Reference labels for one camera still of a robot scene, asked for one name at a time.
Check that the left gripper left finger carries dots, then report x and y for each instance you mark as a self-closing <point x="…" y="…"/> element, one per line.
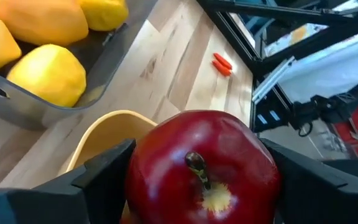
<point x="57" y="202"/>

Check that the white table bracket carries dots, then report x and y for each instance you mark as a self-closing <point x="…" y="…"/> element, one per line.
<point x="269" y="82"/>

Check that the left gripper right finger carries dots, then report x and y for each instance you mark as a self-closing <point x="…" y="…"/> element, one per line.
<point x="322" y="199"/>

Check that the small red chilli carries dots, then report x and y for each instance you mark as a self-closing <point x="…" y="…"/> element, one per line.
<point x="223" y="61"/>
<point x="221" y="69"/>

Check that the black aluminium table frame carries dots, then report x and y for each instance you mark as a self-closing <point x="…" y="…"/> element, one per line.
<point x="241" y="46"/>

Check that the orange citrus fruit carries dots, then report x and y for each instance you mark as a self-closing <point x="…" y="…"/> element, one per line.
<point x="42" y="21"/>

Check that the yellow plastic basket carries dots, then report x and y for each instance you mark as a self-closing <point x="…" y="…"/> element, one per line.
<point x="110" y="133"/>

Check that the dark red apple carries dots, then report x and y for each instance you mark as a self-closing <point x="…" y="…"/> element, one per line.
<point x="182" y="140"/>

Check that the dark grey plastic basket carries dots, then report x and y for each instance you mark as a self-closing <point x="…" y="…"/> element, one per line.
<point x="26" y="115"/>

